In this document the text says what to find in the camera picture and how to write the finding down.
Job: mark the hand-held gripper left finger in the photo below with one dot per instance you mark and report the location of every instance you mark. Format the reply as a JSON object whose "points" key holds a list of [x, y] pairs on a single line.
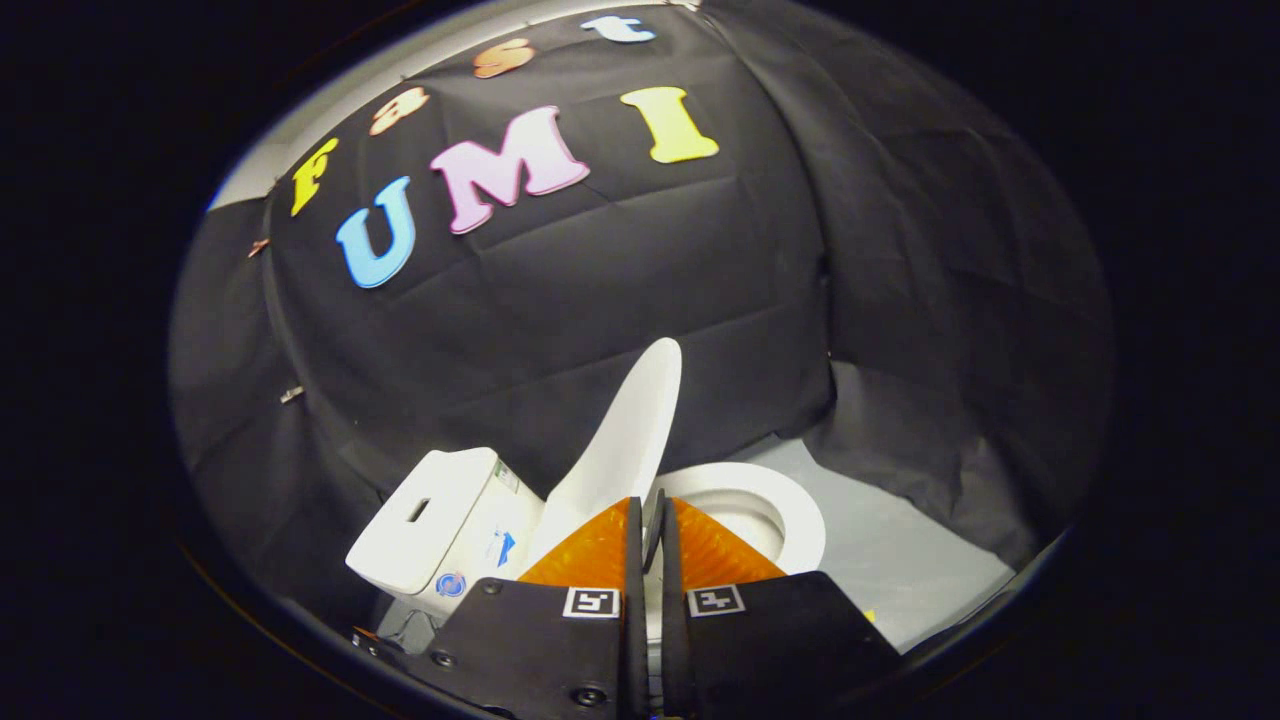
{"points": [[636, 600]]}

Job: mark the white toilet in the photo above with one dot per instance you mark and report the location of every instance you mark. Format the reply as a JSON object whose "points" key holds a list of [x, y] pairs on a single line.
{"points": [[430, 520]]}

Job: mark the black backdrop cloth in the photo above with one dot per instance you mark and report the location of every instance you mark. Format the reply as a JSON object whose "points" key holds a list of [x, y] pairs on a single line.
{"points": [[620, 300]]}

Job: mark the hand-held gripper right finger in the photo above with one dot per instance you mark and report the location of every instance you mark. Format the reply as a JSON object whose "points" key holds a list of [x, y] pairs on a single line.
{"points": [[672, 620]]}

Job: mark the white toilet seat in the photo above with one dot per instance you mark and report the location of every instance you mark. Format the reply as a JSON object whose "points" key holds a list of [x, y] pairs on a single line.
{"points": [[800, 510]]}

